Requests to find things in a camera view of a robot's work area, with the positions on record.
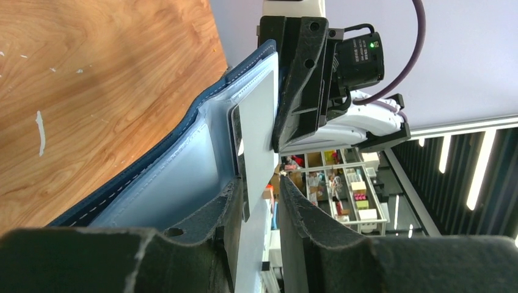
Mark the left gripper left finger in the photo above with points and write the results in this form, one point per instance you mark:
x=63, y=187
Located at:
x=198, y=254

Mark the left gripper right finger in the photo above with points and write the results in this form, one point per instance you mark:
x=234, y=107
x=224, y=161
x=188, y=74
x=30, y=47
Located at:
x=319, y=254

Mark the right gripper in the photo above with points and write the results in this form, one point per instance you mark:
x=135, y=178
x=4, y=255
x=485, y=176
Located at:
x=358, y=63

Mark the grey card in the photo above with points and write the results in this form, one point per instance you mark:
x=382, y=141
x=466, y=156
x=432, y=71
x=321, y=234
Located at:
x=251, y=125

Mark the blue card holder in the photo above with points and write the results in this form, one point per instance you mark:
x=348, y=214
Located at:
x=185, y=170

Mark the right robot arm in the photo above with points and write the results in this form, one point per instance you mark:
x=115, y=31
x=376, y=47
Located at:
x=370, y=127

